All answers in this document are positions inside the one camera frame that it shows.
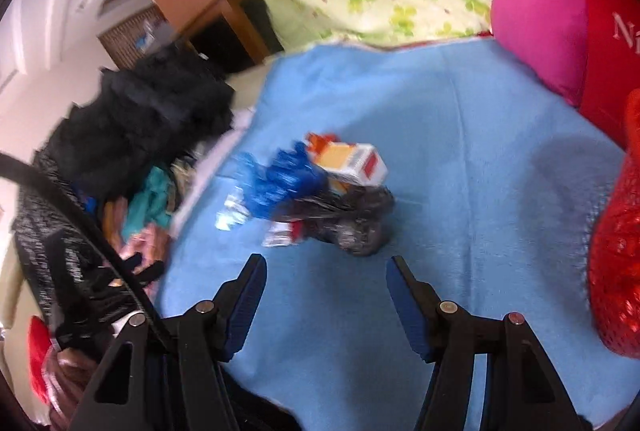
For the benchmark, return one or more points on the white tissue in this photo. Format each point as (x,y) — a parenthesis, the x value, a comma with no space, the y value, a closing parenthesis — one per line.
(233,213)

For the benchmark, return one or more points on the pink pillow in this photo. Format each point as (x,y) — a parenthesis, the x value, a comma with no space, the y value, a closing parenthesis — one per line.
(549,36)

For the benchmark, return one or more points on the teal cloth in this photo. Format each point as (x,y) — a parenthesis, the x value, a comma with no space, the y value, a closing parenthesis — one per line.
(153,204)

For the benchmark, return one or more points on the blue bed blanket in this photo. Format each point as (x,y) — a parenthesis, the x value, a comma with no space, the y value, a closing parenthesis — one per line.
(497,183)

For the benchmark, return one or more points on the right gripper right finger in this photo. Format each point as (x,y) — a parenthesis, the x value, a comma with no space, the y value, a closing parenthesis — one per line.
(523,391)

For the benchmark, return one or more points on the left hand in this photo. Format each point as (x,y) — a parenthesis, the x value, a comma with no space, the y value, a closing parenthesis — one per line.
(66,375)

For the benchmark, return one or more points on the orange white wrapper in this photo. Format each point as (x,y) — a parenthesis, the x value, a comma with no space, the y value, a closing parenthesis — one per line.
(317,142)

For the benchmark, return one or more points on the blue plastic bag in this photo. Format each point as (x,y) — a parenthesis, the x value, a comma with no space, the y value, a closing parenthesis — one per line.
(288,176)

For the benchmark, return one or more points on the long white medicine box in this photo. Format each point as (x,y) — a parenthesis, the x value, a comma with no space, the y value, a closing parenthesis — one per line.
(283,234)

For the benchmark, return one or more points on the black white dotted garment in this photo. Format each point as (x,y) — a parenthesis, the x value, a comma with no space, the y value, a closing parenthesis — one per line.
(34,221)

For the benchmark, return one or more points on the red Nilrich shopping bag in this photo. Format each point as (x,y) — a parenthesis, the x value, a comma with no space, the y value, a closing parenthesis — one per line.
(612,69)

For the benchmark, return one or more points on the pink orange striped cloth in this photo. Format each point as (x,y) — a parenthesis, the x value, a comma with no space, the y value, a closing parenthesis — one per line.
(150,243)

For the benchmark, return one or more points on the red plastic mesh basket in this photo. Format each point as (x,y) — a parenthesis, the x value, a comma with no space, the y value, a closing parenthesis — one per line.
(613,262)

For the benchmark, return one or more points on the black plastic bag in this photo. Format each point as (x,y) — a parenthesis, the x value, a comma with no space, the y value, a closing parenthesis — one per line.
(354,221)

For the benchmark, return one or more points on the orange white carton box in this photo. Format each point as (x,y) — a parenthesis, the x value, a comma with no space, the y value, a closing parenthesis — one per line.
(354,164)

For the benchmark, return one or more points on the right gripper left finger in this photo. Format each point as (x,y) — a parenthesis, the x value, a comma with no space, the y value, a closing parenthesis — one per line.
(145,383)

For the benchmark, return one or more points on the black fuzzy garment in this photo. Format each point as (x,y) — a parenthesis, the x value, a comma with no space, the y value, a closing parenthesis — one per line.
(144,116)

